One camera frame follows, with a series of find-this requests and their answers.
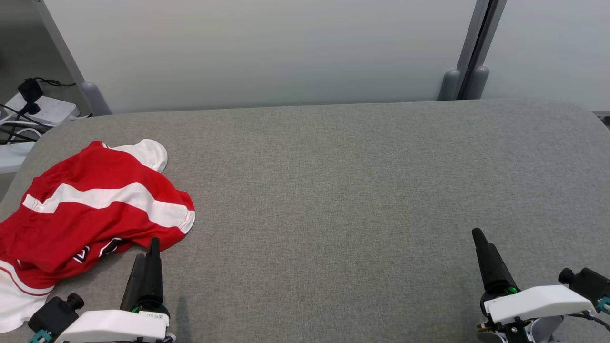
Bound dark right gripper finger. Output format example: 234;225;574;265
489;242;520;292
472;228;501;293

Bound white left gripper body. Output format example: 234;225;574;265
55;305;170;343

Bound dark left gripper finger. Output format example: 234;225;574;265
120;254;146;311
143;237;164;308

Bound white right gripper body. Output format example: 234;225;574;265
477;285;596;343

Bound red shorts with white stripe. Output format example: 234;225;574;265
0;141;196;286

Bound red Bulls jersey white sleeves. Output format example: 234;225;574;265
0;139;169;334

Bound white power strip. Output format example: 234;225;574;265
2;93;80;127

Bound black power adapter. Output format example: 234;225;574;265
18;78;44;115

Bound black right camera cable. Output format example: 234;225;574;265
567;312;610;332

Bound grey partition post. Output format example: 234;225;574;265
438;0;491;101
465;0;508;100
32;0;113;117

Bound white floor cable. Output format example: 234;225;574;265
0;116;44;143

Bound thin black adapter cable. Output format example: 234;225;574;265
36;77;77;88

